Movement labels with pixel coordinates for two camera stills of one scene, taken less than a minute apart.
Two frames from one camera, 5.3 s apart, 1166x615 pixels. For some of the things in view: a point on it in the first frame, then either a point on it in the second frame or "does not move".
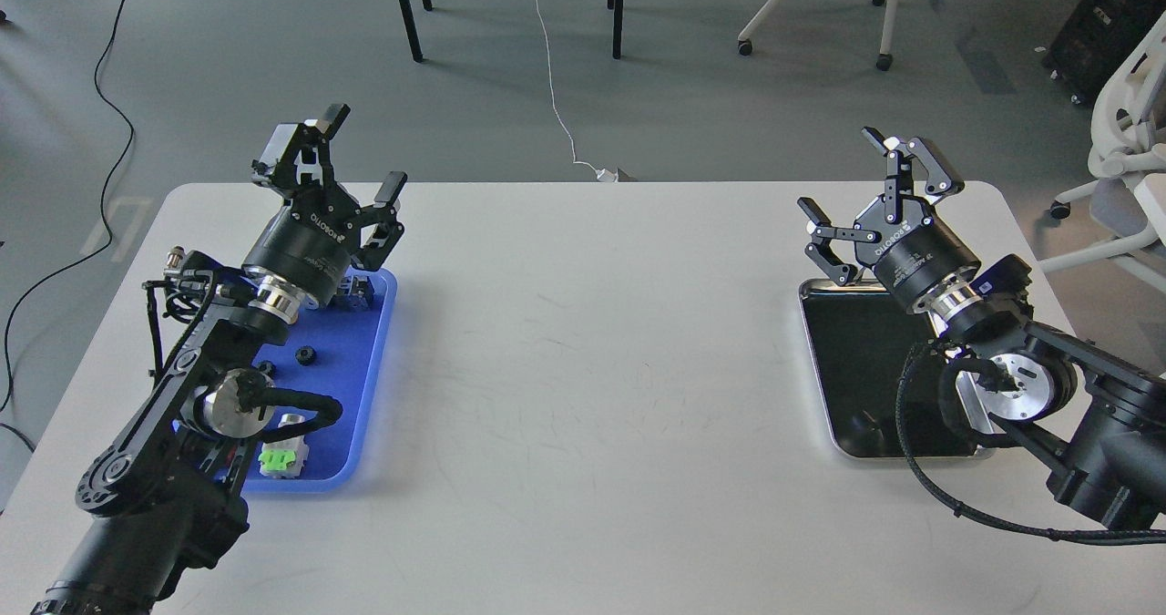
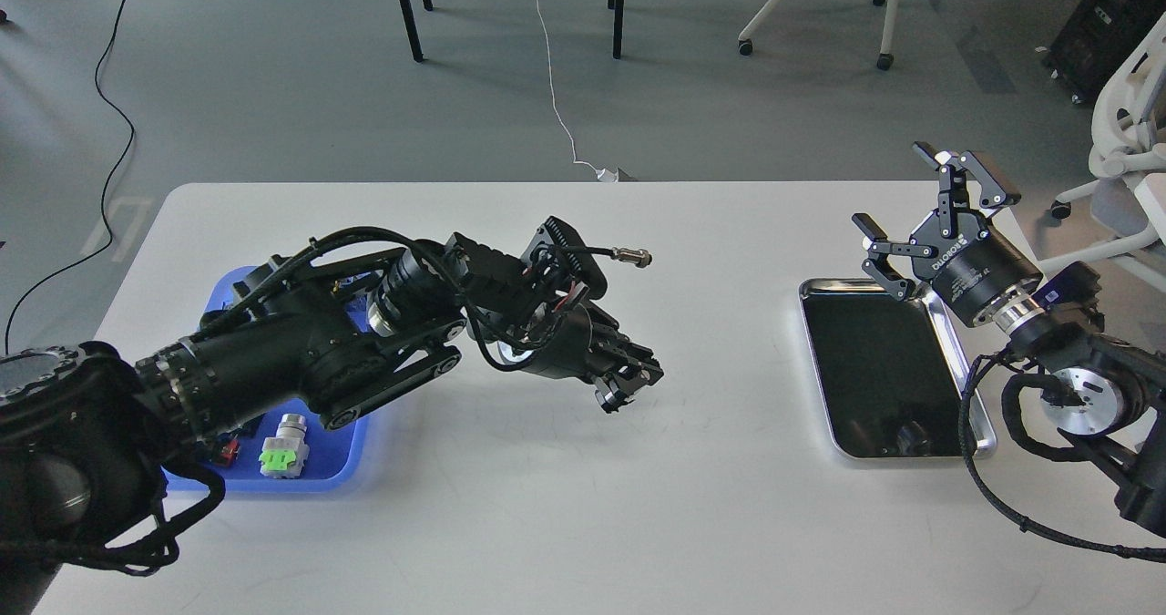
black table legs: [615, 0] does not move
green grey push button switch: [284, 457] does not move
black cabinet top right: [1126, 2] does not move
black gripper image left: [310, 242] -> [581, 341]
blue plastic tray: [342, 352] -> [335, 456]
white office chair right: [1128, 151] does not move
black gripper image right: [912, 249] -> [971, 267]
